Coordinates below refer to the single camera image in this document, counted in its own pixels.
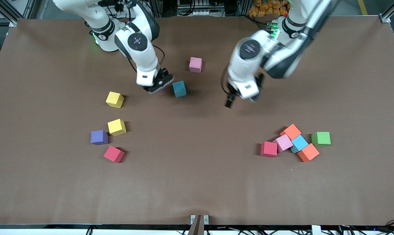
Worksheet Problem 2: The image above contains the blue foam cube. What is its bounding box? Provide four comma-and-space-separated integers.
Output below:
172, 80, 187, 98
290, 134, 309, 154

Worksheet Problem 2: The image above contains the pink foam cube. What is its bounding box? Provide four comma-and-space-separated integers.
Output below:
272, 134, 294, 153
189, 57, 203, 73

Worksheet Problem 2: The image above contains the red foam cube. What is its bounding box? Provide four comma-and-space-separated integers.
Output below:
103, 146, 125, 164
261, 141, 278, 158

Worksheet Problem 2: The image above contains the yellow foam cube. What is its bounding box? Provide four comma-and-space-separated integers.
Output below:
107, 118, 127, 136
105, 91, 125, 109

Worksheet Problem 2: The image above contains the orange foam cube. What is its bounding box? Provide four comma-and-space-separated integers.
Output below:
280, 123, 302, 141
297, 143, 320, 163

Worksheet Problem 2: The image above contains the white power strip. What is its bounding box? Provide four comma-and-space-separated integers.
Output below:
106, 0, 132, 19

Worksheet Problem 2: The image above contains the brown table mat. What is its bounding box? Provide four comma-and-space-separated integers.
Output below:
0, 16, 394, 226

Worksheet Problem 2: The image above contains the orange object pile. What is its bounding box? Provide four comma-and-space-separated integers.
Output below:
249, 0, 290, 17

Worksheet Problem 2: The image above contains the green foam cube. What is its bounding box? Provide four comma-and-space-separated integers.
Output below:
311, 132, 331, 146

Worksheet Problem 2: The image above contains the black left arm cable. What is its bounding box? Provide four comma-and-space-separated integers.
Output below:
220, 65, 229, 96

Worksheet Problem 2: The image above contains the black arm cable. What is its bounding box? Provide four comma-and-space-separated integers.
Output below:
128, 44, 165, 73
220, 65, 229, 96

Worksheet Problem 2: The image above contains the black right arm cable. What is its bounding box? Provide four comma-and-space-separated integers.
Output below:
128, 44, 165, 73

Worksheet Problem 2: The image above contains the small metal bracket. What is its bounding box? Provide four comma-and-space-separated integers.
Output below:
190, 214, 209, 225

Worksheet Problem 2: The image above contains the brown post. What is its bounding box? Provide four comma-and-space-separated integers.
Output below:
187, 214, 202, 235

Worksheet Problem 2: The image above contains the aluminium frame profile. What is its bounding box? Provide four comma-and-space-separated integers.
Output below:
0, 0, 38, 26
380, 0, 394, 23

